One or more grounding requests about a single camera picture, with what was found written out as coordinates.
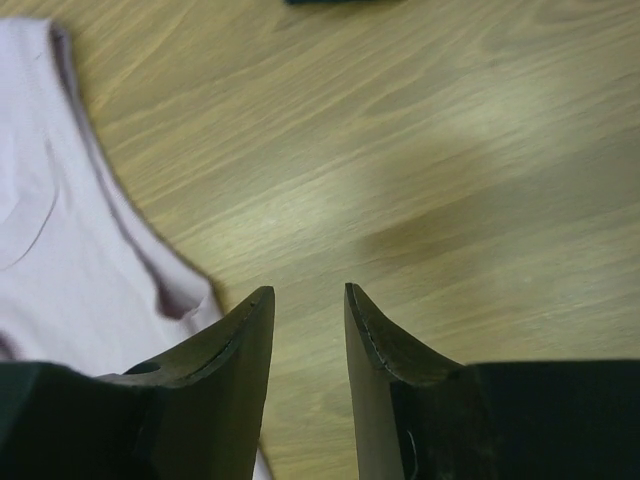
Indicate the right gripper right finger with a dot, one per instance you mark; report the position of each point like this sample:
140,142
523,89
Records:
420,415

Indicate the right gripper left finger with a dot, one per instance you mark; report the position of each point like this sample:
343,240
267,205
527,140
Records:
192,412

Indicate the pink tank top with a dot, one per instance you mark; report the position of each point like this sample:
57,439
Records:
85,282

